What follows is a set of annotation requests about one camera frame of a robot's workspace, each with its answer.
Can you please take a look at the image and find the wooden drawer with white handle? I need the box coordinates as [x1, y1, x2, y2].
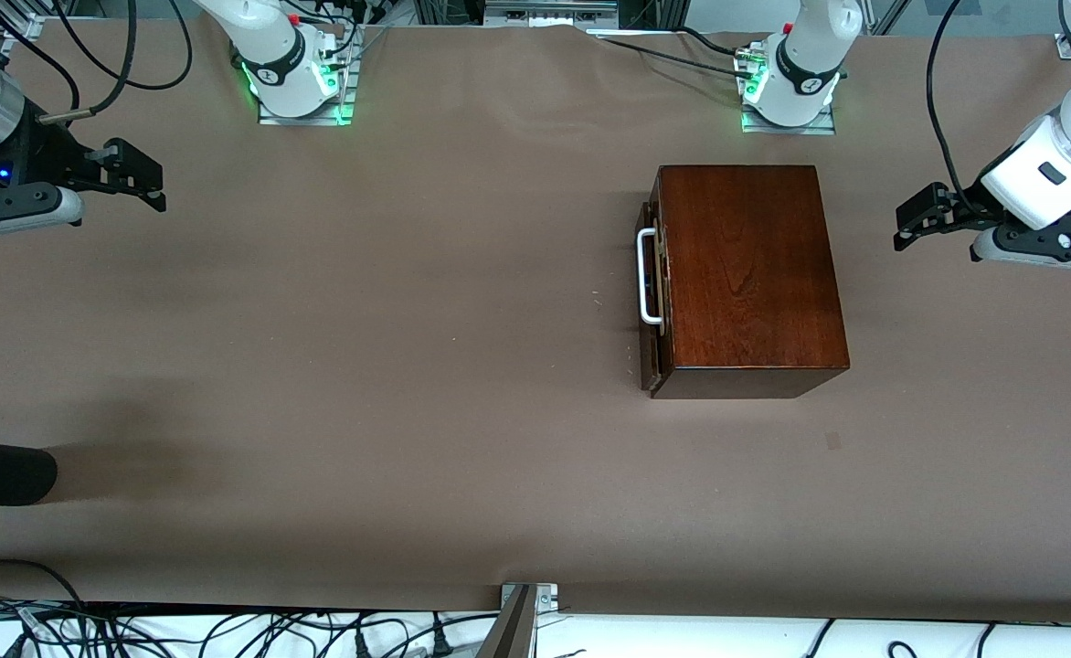
[635, 201, 674, 394]

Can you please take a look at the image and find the dark brown wooden cabinet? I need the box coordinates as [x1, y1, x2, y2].
[650, 164, 852, 400]

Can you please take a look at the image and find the brown table cover sheet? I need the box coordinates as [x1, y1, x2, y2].
[0, 23, 1071, 624]

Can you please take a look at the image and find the black cylinder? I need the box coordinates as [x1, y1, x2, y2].
[0, 437, 58, 506]

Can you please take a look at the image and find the grey metal box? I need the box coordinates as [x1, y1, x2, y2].
[483, 0, 620, 27]

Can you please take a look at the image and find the grey metal beam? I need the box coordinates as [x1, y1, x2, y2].
[473, 587, 537, 658]

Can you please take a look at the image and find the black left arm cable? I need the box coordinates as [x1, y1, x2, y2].
[926, 0, 1002, 217]

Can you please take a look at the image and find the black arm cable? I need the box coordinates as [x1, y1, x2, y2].
[0, 0, 195, 124]
[926, 0, 1002, 217]

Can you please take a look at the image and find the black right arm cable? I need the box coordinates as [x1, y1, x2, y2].
[0, 0, 195, 124]

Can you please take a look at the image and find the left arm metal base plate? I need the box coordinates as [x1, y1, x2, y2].
[740, 41, 837, 136]

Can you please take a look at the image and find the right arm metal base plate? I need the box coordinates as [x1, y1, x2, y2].
[257, 26, 356, 127]

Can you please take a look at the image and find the black cable on table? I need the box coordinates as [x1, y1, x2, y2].
[590, 26, 767, 80]

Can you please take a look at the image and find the black cable tangle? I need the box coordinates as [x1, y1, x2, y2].
[0, 557, 500, 658]

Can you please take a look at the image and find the silver metal bracket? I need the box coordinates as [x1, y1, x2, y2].
[501, 582, 559, 615]

